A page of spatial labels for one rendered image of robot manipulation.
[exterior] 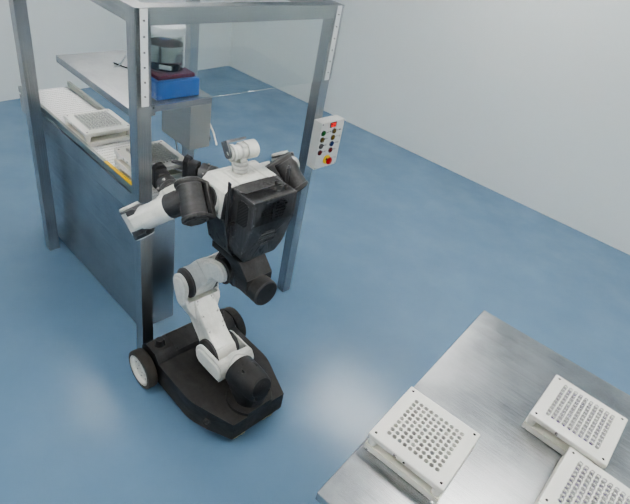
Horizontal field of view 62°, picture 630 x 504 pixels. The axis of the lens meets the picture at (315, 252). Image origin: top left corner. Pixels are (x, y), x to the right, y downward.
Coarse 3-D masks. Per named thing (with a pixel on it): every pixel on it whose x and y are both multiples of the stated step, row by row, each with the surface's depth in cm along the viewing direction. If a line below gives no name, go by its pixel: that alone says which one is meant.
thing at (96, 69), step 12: (60, 60) 225; (72, 60) 225; (84, 60) 228; (96, 60) 230; (108, 60) 233; (120, 60) 235; (72, 72) 220; (84, 72) 217; (96, 72) 219; (108, 72) 221; (120, 72) 224; (96, 84) 209; (108, 84) 211; (120, 84) 213; (108, 96) 204; (120, 96) 203; (120, 108) 200; (156, 108) 204; (168, 108) 208
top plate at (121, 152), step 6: (162, 144) 247; (114, 150) 235; (120, 150) 235; (156, 150) 241; (174, 150) 244; (120, 156) 233; (126, 156) 231; (180, 156) 240; (126, 162) 230; (168, 162) 234; (168, 168) 232; (174, 168) 234
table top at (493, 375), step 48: (480, 336) 201; (528, 336) 206; (432, 384) 177; (480, 384) 180; (528, 384) 184; (576, 384) 189; (480, 432) 164; (528, 432) 167; (624, 432) 174; (336, 480) 142; (384, 480) 145; (480, 480) 150; (528, 480) 153; (624, 480) 159
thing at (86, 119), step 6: (78, 114) 266; (84, 114) 267; (90, 114) 268; (96, 114) 269; (102, 114) 271; (108, 114) 272; (84, 120) 261; (90, 120) 262; (96, 120) 264; (102, 120) 265; (108, 120) 266; (114, 120) 267; (90, 126) 258; (96, 126) 259; (102, 126) 260; (108, 126) 262; (120, 132) 268
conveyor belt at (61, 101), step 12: (48, 96) 295; (60, 96) 298; (72, 96) 301; (48, 108) 283; (60, 108) 286; (72, 108) 288; (84, 108) 291; (108, 144) 262; (120, 144) 264; (108, 156) 253; (120, 168) 246; (156, 192) 234
